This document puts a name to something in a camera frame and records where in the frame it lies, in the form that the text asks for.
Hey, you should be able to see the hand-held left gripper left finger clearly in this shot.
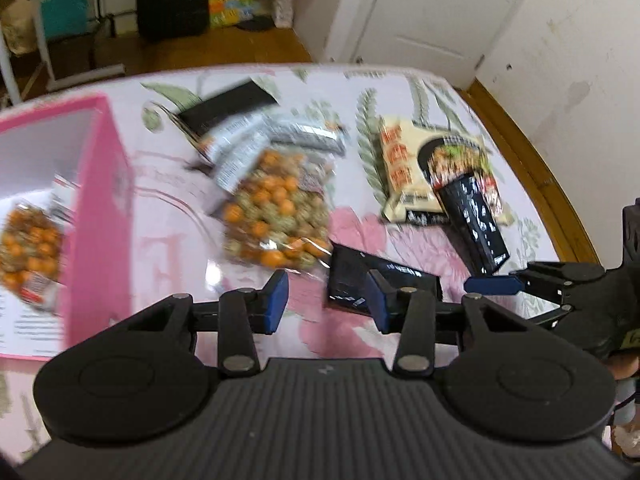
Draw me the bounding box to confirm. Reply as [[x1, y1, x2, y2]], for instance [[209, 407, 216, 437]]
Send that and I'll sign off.
[[127, 270, 290, 377]]

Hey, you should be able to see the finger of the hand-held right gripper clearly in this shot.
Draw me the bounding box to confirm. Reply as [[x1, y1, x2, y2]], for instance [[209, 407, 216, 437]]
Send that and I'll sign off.
[[464, 261, 608, 311], [524, 302, 576, 332]]

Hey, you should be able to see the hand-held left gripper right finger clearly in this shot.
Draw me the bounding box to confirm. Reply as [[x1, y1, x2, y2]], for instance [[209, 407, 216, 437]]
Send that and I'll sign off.
[[364, 270, 538, 377]]

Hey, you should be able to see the small black snack packet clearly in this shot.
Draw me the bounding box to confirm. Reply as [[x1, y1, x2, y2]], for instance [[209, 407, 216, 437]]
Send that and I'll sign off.
[[326, 242, 443, 318]]

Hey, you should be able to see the long black snack packet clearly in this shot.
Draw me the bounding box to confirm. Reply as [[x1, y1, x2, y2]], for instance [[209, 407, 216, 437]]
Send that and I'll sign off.
[[434, 172, 511, 277]]

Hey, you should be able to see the orange coated peanut snack bag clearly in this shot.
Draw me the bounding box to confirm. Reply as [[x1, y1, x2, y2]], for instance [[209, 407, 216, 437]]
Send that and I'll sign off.
[[207, 147, 336, 281], [0, 175, 76, 317]]

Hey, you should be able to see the beige instant noodle packet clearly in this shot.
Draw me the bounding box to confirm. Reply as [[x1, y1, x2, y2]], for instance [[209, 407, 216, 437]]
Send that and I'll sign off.
[[377, 116, 516, 228]]

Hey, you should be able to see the pink cardboard box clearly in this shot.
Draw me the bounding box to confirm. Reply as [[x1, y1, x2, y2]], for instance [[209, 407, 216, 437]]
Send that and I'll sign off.
[[0, 94, 133, 361]]

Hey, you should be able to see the person's right hand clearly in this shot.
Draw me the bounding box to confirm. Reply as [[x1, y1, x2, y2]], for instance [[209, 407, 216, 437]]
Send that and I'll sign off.
[[607, 347, 640, 382]]

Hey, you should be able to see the floral pink bedsheet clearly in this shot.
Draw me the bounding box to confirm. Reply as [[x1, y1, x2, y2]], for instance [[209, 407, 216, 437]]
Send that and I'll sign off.
[[0, 62, 603, 466]]

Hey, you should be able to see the white label snack packet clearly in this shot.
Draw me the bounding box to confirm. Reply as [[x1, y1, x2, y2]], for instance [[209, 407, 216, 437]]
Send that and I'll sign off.
[[192, 112, 273, 196]]

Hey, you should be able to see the grey striped snack packet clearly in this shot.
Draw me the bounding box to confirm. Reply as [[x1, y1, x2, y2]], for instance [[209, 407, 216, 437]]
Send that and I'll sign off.
[[265, 112, 349, 160]]

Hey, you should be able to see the flat black snack packet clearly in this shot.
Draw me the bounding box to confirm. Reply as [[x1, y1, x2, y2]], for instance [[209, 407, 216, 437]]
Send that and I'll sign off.
[[177, 79, 281, 133]]

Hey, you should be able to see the dark round floor base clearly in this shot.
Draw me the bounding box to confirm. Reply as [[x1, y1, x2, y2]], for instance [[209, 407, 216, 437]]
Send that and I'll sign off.
[[235, 16, 276, 32]]

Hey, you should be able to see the white door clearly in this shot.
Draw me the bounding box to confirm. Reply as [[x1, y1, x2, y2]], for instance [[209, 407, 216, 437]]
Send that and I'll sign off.
[[325, 0, 546, 91]]

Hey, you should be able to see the white patterned bag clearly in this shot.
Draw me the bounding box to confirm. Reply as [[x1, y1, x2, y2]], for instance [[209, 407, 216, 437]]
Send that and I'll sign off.
[[274, 0, 296, 28]]

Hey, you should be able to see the teal bag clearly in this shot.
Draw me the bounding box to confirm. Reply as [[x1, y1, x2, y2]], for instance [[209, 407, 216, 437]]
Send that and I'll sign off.
[[37, 0, 93, 41]]

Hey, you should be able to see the beige cloth bag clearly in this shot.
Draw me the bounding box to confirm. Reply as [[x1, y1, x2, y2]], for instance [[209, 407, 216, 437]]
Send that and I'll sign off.
[[0, 0, 38, 56]]

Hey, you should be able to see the wooden bed frame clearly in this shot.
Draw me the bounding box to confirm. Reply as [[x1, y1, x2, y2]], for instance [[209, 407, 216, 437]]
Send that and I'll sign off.
[[457, 77, 603, 266]]

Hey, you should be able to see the white metal rack frame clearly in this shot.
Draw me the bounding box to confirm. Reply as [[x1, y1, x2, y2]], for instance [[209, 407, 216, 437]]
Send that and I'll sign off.
[[0, 0, 126, 106]]

